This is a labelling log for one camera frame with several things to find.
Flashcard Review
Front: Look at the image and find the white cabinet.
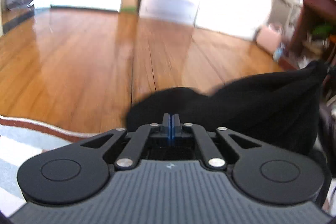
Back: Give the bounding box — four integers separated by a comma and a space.
139, 0, 265, 39

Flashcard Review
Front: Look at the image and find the small light blue item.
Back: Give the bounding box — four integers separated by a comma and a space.
273, 46, 285, 61

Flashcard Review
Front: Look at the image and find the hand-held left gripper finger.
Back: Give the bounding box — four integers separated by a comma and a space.
80, 113, 172, 170
172, 113, 263, 170

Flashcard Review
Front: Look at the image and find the checkered rug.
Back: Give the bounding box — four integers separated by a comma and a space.
0, 115, 125, 218

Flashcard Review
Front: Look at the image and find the black sweater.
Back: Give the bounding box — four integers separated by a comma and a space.
126, 60, 328, 157

